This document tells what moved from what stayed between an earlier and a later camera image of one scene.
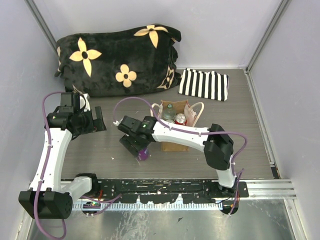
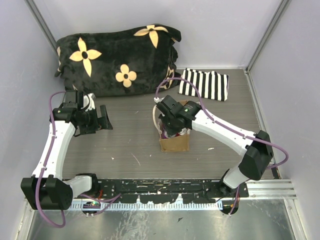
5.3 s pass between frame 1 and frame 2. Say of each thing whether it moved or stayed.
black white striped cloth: stayed
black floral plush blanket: stayed
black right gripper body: moved
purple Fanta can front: moved
